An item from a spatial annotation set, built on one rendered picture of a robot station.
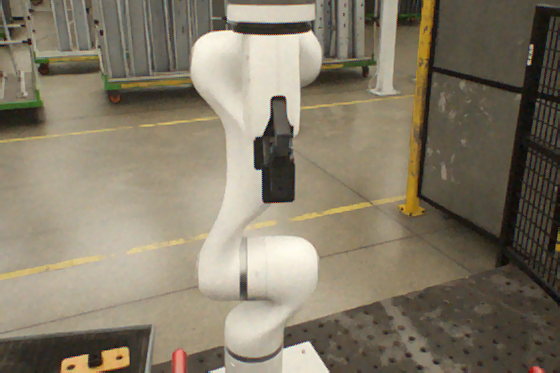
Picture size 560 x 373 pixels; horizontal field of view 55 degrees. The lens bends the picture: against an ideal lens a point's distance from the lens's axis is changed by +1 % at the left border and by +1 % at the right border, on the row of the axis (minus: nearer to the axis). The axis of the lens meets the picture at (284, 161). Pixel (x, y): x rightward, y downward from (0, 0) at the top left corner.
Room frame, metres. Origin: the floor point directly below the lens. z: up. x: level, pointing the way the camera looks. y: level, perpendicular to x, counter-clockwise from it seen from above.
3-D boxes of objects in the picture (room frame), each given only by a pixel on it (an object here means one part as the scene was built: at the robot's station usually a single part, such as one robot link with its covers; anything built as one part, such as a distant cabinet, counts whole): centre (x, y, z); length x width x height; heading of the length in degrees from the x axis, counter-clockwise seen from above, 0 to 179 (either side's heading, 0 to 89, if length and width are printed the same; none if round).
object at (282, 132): (0.48, 0.01, 1.52); 0.08 x 0.01 x 0.06; 8
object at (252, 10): (0.53, 0.01, 1.62); 0.09 x 0.08 x 0.03; 8
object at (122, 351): (0.58, 0.25, 1.17); 0.08 x 0.04 x 0.01; 107
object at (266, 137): (0.49, 0.01, 1.51); 0.05 x 0.03 x 0.05; 8
